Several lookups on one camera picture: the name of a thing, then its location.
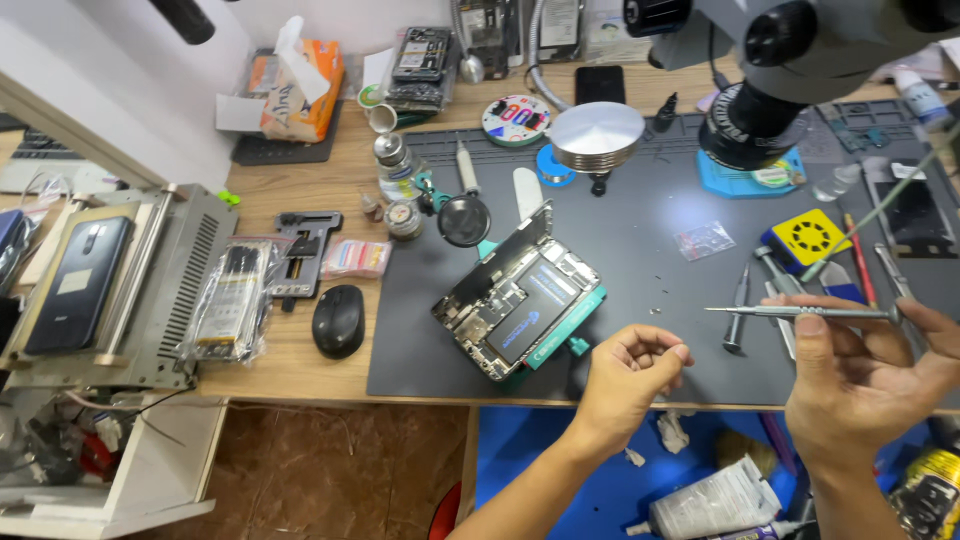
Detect person's right hand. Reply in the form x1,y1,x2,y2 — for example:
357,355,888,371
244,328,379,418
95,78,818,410
760,294,960,475

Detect person's left hand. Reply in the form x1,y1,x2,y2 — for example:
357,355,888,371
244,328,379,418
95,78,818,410
572,324,696,461

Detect thin silver precision screwdriver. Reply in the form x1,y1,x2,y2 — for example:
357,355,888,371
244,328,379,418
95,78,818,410
704,303,906,328

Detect crumpled white tissue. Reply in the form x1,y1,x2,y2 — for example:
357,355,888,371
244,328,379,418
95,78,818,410
655,410,693,456

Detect teal phone holder clamp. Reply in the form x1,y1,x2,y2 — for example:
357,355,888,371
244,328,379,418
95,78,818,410
477,238,609,376

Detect blue drawer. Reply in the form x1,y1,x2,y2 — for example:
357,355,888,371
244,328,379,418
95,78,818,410
475,407,935,540

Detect silver tweezers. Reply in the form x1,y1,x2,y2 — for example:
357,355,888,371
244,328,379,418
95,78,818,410
763,280,798,363
873,242,918,303

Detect yellow and black can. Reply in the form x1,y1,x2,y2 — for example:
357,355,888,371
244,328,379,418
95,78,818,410
888,447,960,540

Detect brown bristle brush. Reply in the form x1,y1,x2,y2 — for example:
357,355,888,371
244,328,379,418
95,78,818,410
711,428,779,481

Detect opened smartphone with black battery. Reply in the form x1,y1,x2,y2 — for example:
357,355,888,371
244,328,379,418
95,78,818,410
431,198,603,381

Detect grey short screwdriver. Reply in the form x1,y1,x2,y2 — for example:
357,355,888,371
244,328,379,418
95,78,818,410
722,261,752,356

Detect red thin pen tool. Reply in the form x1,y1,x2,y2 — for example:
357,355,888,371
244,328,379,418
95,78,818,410
843,211,879,309

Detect white glue tube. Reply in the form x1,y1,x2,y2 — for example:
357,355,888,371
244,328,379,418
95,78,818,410
625,454,786,540

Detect silver metal tool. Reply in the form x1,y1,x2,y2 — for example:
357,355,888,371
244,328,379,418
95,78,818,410
753,245,808,298

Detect grey silicone work mat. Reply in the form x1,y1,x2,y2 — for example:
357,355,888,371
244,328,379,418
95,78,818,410
366,97,960,411

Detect yellow and blue mini fan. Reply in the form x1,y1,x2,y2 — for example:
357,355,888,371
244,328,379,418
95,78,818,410
760,207,855,276

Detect small clear plastic bag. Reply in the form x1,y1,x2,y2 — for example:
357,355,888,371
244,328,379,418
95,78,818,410
672,219,738,262

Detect thin grey rod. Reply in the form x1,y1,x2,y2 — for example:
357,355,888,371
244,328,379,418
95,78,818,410
798,123,960,285

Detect detached phone screen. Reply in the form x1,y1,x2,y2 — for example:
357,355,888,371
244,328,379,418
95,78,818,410
861,156,960,261

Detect red round object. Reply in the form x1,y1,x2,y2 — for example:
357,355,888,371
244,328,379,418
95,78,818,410
426,480,464,540

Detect white plastic pry card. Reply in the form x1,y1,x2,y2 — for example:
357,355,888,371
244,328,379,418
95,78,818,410
512,167,545,223

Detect small clear bottle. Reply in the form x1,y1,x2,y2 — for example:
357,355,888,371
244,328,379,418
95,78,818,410
813,162,864,203

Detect black round magnifier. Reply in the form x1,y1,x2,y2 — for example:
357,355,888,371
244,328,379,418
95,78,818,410
436,192,493,249

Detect blue microscope base pad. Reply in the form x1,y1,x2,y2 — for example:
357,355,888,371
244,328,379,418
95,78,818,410
696,145,808,201

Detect silver round gooseneck lamp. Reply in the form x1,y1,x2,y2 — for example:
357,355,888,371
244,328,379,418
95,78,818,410
525,0,647,198

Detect white syringe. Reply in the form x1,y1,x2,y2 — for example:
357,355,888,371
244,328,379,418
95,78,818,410
455,140,482,198

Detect small round tin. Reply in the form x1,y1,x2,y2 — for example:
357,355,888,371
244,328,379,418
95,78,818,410
384,199,426,242

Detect black dropper bottle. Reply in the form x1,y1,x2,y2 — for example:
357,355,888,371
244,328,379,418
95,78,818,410
651,91,681,135

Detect black computer mouse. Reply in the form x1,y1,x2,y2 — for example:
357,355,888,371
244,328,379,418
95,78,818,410
312,284,366,360

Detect colourful round parts tray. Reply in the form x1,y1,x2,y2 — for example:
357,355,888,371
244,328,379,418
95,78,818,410
480,94,553,148

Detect pink plastic packet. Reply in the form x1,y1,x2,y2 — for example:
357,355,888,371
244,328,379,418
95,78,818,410
321,237,393,281

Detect white plastic bottle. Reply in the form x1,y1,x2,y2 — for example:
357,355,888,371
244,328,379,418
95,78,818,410
891,66,954,133

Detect glass bottle with metal pump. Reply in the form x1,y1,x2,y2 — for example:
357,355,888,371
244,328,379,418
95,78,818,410
372,132,423,203

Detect black metal clamp jig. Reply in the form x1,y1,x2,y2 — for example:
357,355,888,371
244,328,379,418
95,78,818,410
268,210,345,313

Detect grey stereo microscope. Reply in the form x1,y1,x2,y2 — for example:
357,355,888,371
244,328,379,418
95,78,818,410
622,0,960,174

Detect heap of phone part packages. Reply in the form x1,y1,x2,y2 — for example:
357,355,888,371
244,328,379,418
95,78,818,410
456,0,655,82

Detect bagged stack of phone frames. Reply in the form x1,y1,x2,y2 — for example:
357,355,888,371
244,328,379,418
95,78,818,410
384,25,460,115

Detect plastic bag of batteries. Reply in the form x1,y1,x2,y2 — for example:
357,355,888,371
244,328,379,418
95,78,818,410
178,237,277,366

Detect orange tissue box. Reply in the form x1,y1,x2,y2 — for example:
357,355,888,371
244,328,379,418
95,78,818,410
258,15,347,144

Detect black flat pad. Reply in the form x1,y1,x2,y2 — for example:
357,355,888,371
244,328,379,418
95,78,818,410
230,100,345,167

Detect grey screen separator machine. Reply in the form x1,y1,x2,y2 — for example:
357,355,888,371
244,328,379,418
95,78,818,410
0,183,241,391

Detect white drawer with clutter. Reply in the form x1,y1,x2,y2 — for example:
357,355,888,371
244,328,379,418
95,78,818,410
0,388,230,540

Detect dark blue smartphone back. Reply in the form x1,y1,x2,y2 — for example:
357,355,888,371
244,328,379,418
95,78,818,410
23,216,136,357

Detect grey laptop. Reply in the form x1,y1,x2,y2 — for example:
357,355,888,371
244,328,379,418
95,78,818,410
0,126,123,196

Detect blue handled scraper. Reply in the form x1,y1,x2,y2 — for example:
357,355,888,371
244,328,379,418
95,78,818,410
816,260,868,306

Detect blue solder wire spool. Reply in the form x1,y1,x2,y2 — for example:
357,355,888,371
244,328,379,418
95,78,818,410
535,143,578,188

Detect black cylinder handle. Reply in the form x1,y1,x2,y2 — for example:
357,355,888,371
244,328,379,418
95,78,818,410
147,0,217,46

